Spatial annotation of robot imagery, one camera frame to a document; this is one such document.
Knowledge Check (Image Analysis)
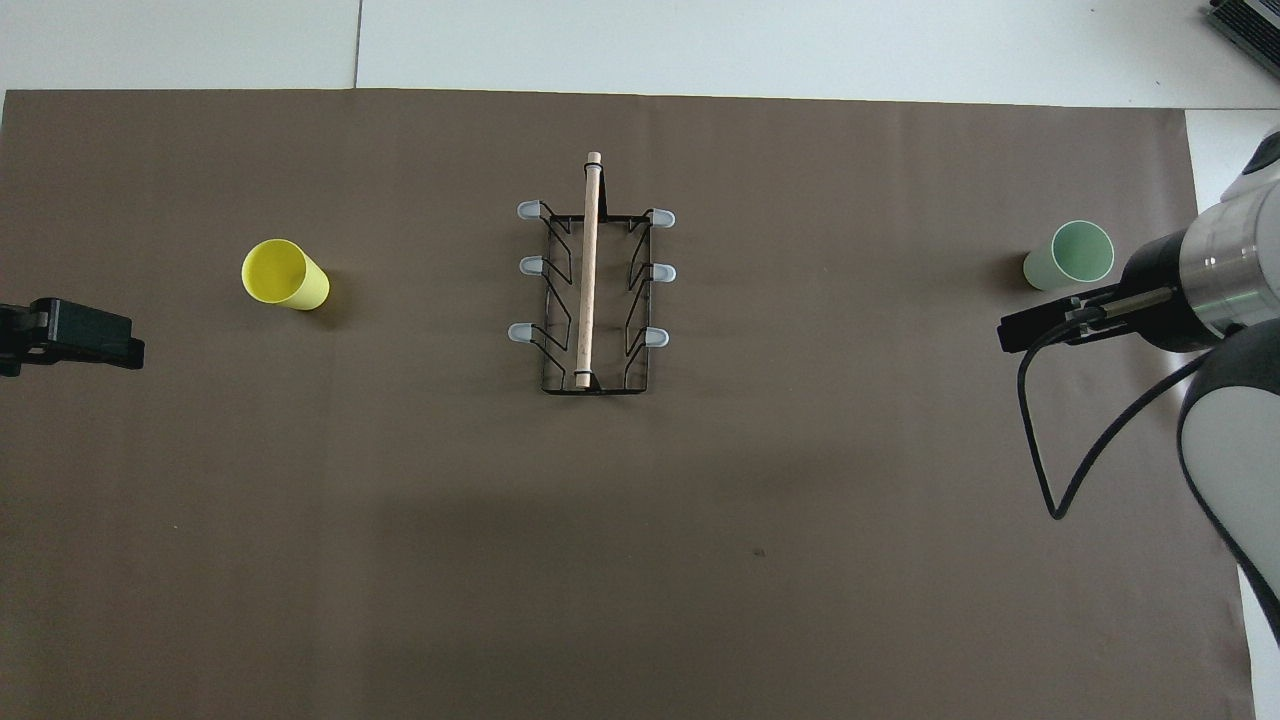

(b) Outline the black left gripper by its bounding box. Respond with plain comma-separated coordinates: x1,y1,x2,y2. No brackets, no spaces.
0,298,146,378

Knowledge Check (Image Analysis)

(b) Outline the black wire cup rack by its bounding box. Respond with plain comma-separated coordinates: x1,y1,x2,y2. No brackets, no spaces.
508,151,677,396

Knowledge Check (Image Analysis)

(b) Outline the brown table mat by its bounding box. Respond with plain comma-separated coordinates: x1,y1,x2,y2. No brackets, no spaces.
0,88,1256,720

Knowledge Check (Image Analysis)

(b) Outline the yellow plastic cup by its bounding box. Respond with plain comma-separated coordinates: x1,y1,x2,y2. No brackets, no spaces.
242,238,331,312

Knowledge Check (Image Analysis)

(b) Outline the pale green plastic cup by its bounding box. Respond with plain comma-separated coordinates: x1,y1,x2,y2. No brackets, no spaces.
1022,220,1116,293

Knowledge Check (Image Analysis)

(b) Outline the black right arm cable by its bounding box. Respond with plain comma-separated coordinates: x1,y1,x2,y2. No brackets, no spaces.
1017,318,1206,521

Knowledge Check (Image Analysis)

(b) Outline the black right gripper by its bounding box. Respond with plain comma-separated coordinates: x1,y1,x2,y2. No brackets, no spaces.
1000,230,1216,353

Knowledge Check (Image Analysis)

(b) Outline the grey ribbed device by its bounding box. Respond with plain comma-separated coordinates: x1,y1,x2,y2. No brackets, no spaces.
1205,0,1280,53

